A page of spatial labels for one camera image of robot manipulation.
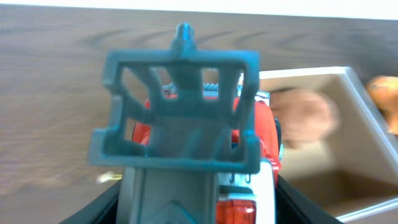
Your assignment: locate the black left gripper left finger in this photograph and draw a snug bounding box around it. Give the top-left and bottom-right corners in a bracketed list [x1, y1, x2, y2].
[60, 181, 121, 224]

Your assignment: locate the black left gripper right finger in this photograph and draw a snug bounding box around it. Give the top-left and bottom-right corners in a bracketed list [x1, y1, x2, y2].
[275, 175, 342, 224]

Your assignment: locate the brown plush toy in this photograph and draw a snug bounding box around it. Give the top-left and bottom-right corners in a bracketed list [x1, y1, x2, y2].
[270, 88, 341, 149]

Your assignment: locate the red toy truck grey crane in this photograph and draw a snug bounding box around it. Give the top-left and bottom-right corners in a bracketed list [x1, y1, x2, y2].
[89, 23, 280, 223]

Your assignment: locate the orange rubber animal toy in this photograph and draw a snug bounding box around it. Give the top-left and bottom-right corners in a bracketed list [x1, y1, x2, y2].
[366, 76, 397, 135]

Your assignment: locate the yellow cat rattle drum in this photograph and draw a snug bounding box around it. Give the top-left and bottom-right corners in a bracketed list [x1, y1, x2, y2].
[95, 171, 123, 184]

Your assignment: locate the beige cardboard box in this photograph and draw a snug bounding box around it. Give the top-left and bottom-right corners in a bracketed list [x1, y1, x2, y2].
[260, 67, 397, 223]

